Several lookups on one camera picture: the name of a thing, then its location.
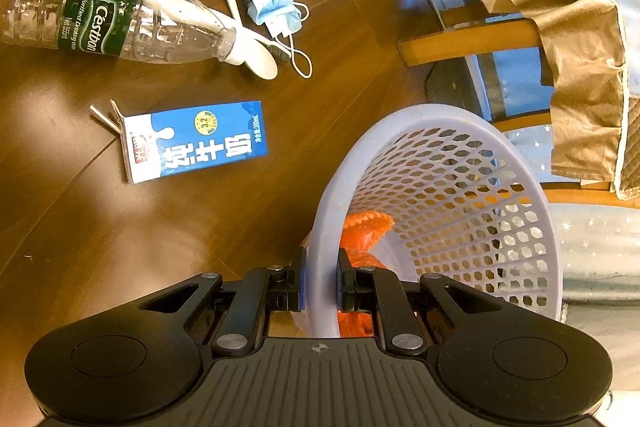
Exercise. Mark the tan chair cover cloth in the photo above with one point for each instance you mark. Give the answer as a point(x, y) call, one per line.
point(594, 114)

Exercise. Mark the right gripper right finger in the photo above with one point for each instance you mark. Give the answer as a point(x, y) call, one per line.
point(379, 293)

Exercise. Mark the wooden chair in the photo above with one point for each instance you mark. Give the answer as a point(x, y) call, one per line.
point(512, 86)

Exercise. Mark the clear plastic water bottle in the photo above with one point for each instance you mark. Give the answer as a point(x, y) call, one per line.
point(145, 31)

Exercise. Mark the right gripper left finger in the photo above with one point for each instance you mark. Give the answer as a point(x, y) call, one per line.
point(245, 306)

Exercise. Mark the dark door mat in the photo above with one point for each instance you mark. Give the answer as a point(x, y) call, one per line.
point(457, 82)

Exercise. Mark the blue white milk carton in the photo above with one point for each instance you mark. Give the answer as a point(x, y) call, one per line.
point(156, 145)

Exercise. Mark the white toothbrush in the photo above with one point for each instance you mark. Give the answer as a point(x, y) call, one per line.
point(235, 41)

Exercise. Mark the lavender plastic waste basket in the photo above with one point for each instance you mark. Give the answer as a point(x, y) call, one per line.
point(464, 204)

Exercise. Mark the orange foam fruit net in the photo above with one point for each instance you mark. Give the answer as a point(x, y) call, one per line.
point(361, 232)

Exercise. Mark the blue face mask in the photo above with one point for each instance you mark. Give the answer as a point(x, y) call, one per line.
point(282, 19)

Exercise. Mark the white plastic spoon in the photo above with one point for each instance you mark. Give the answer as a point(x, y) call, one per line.
point(254, 54)

